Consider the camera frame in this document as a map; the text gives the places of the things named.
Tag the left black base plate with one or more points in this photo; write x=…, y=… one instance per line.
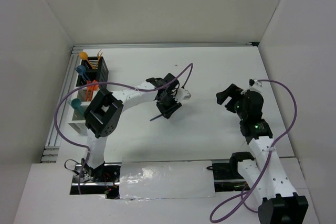
x=106, y=185

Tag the teal plastic spoon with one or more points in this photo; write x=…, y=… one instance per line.
x=76, y=105

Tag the orange plastic fork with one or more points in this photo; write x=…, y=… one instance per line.
x=89, y=94

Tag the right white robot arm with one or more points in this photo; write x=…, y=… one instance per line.
x=261, y=167

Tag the orange plastic knife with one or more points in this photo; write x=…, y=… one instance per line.
x=90, y=85

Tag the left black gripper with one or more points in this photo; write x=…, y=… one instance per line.
x=167, y=111

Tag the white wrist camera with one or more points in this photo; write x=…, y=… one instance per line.
x=255, y=84
x=182, y=94

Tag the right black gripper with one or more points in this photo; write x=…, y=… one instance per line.
x=232, y=91

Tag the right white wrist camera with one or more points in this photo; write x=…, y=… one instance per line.
x=255, y=84

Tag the yellow plastic spoon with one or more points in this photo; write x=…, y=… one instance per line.
x=84, y=56

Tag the black slotted utensil container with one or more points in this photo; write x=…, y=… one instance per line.
x=100, y=74

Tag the white slotted utensil container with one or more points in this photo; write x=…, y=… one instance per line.
x=75, y=119

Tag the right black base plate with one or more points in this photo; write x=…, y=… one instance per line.
x=225, y=180

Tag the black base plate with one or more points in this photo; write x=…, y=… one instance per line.
x=106, y=185
x=225, y=180

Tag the blue plastic spoon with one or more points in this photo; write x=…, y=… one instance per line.
x=81, y=70

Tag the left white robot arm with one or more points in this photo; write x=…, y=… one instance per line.
x=103, y=114

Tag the aluminium rail at back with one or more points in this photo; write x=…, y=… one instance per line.
x=80, y=47

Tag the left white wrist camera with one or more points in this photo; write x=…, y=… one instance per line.
x=182, y=94

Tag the silver reflective tape sheet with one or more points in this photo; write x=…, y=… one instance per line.
x=166, y=180

